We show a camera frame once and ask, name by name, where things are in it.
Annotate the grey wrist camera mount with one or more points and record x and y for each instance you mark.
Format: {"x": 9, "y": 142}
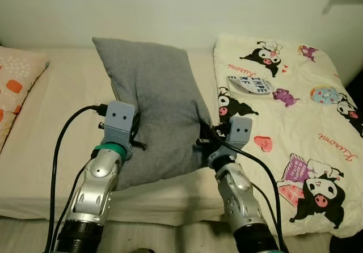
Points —
{"x": 119, "y": 122}
{"x": 241, "y": 133}

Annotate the cream sheeted bed mattress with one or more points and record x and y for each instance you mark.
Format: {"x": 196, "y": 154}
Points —
{"x": 74, "y": 88}

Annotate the cream cartoon print blanket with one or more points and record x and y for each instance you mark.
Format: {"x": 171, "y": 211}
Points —
{"x": 300, "y": 117}

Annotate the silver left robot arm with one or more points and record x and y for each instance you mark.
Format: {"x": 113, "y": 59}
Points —
{"x": 93, "y": 190}

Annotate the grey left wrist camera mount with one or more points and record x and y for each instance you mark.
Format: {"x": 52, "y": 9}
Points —
{"x": 119, "y": 122}

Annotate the pink pillow with orange spots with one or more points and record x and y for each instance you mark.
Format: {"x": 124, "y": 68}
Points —
{"x": 17, "y": 83}

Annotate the grey fabric pillow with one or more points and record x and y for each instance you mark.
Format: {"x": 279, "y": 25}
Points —
{"x": 153, "y": 100}

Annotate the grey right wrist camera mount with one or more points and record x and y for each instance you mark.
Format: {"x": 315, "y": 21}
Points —
{"x": 241, "y": 133}

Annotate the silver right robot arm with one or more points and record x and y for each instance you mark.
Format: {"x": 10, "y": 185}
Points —
{"x": 238, "y": 202}

